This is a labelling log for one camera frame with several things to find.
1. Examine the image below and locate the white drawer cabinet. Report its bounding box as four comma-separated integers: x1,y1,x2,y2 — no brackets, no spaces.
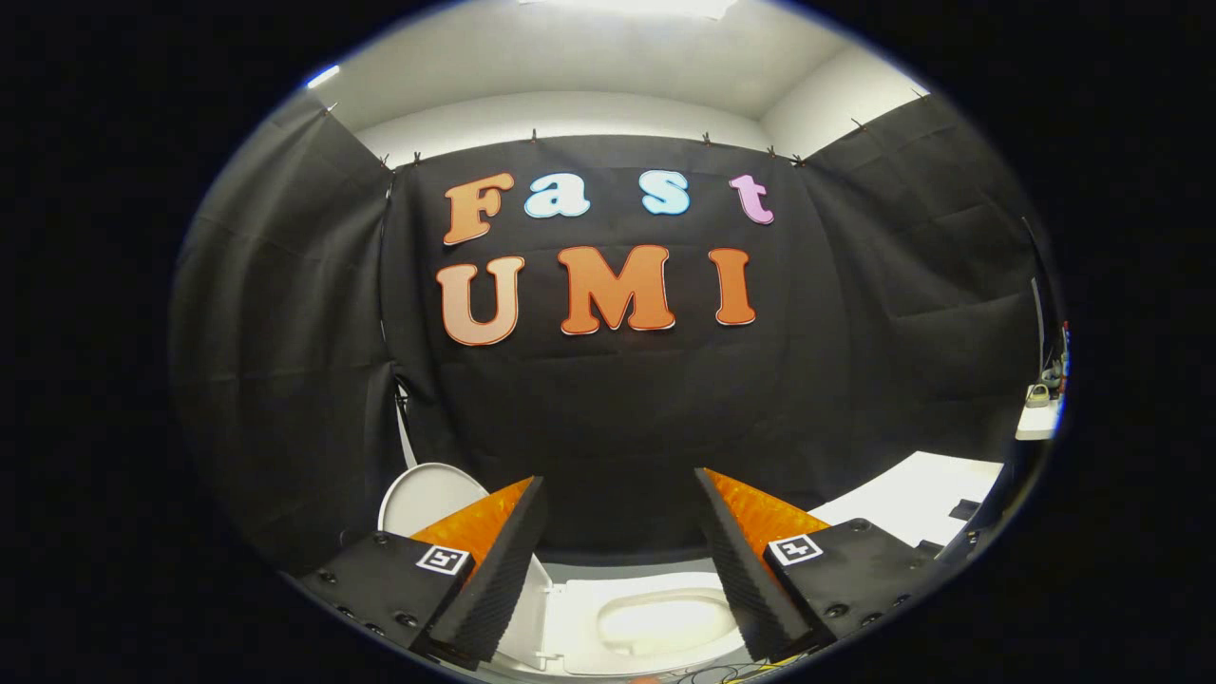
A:
807,451,1005,553

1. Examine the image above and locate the tangle of black cables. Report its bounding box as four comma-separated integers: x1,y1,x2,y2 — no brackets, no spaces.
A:
665,663,801,684

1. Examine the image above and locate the white toilet lid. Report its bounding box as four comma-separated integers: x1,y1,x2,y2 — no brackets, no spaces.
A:
378,463,554,668

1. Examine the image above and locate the ceiling light panel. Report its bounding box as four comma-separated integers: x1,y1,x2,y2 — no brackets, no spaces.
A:
518,0,740,21

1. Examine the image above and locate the white toilet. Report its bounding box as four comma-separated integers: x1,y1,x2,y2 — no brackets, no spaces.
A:
537,570,752,679

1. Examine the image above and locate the white side table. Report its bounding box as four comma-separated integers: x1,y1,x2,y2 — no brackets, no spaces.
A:
1014,398,1063,443

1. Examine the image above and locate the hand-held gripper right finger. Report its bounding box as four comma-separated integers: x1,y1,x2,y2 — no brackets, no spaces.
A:
693,467,954,664

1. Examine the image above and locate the black backdrop cloth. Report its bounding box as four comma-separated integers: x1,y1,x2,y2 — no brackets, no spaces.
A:
169,90,1061,577

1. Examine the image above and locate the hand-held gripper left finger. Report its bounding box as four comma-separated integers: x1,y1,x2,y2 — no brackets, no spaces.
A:
290,476,552,666

